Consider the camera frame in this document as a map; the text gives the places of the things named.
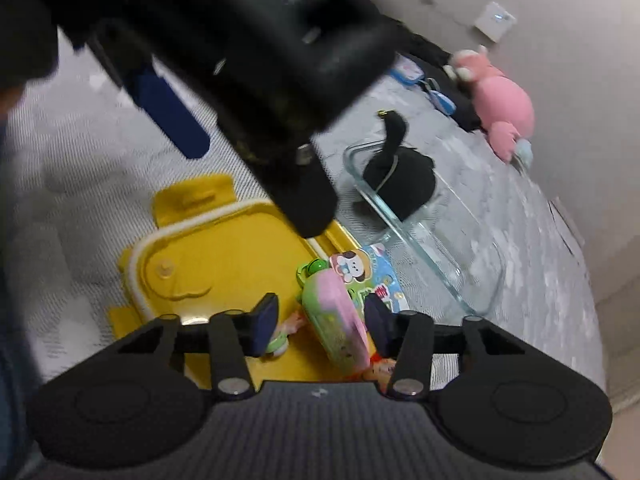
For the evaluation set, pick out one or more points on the small doll figure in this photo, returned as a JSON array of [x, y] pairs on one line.
[[280, 339]]

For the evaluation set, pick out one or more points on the blue toy mouse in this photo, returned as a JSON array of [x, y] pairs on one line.
[[438, 99]]

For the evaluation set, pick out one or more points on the yellow plastic container lid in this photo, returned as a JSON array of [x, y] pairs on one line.
[[211, 253]]

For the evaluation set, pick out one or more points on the black clothing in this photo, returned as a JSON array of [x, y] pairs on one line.
[[432, 60]]

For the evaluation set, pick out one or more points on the grey patterned mattress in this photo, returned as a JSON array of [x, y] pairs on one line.
[[80, 164]]

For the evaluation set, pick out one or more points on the clear glass container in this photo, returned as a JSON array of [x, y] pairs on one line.
[[448, 264]]

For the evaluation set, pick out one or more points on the blue white toy tablet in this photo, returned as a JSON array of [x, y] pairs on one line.
[[406, 71]]

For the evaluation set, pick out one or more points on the cartoon sticker booklet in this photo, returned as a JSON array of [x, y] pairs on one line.
[[367, 270]]

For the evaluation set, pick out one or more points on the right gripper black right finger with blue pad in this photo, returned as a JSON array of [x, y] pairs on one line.
[[404, 344]]

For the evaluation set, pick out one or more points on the pink plush toy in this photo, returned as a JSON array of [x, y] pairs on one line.
[[505, 109]]

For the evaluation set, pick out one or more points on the paper sheets on bed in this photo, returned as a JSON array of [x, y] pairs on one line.
[[565, 223]]

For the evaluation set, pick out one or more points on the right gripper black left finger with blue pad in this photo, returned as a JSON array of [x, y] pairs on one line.
[[234, 336]]

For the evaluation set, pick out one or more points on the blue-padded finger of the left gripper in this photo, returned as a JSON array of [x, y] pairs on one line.
[[155, 96]]

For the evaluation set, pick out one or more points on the white wall device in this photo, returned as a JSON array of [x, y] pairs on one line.
[[494, 22]]

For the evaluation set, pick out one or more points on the green pink pencil case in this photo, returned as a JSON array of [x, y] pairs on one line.
[[333, 317]]

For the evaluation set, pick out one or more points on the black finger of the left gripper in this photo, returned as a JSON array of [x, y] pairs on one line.
[[286, 166]]

